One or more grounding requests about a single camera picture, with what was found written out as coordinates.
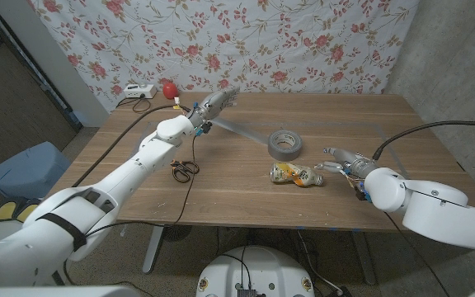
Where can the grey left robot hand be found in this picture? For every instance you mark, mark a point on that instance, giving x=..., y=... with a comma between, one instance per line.
x=210, y=106

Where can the grey duct tape roll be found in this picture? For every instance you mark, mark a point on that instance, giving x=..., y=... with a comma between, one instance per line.
x=278, y=152

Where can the yellow label drink bottle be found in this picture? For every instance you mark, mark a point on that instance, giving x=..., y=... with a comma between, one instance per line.
x=295, y=174

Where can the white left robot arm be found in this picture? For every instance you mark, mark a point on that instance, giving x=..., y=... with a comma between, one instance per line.
x=97, y=198

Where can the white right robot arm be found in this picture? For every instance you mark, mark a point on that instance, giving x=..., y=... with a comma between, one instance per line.
x=435, y=210

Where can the orange black scissors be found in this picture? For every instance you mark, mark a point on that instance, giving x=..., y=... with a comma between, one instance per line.
x=182, y=170

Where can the red ball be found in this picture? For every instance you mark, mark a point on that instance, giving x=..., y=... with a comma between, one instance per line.
x=170, y=90

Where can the floral backdrop cloth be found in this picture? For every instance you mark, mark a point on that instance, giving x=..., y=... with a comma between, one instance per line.
x=237, y=45

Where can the white power strip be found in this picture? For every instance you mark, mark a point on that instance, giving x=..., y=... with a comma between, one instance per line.
x=140, y=91

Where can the black floor fan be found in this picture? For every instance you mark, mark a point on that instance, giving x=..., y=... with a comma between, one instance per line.
x=176, y=233

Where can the grey table leg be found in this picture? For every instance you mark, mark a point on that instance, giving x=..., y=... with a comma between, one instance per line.
x=153, y=247
x=363, y=257

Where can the white robot torso base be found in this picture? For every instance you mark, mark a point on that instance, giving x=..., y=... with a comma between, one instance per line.
x=258, y=268

